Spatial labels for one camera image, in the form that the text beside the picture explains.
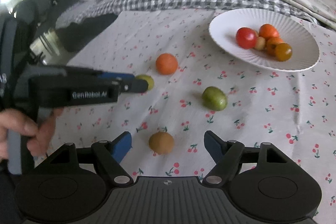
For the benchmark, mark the orange tangerine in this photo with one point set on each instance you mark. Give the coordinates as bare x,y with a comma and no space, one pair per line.
268,31
166,64
271,45

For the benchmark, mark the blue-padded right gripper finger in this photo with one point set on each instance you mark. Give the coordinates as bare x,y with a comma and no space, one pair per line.
115,75

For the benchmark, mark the small green fruit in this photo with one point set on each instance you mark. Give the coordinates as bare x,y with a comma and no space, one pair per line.
148,79

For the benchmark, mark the white ribbed plate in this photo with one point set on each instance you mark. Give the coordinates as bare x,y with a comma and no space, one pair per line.
305,49

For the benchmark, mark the small beige longan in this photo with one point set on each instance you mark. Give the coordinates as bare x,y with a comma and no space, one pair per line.
260,43

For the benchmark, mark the orange tangerine top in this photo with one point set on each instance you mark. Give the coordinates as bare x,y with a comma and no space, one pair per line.
268,31

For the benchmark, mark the right gripper blue-tipped own finger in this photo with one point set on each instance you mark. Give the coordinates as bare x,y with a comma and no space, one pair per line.
226,155
107,156

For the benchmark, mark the cherry print white cloth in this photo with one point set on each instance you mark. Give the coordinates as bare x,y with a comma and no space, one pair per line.
294,111

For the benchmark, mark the red tomato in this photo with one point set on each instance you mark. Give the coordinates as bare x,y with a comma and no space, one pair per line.
246,38

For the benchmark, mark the brown kiwi fruit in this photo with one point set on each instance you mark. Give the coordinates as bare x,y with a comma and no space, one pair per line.
161,143

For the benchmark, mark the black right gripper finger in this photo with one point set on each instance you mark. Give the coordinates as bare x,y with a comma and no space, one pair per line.
133,86

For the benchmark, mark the yellow-brown tomato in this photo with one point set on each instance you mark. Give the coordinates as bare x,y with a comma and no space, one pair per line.
283,52

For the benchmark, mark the person's left hand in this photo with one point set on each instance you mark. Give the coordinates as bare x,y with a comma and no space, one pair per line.
40,136

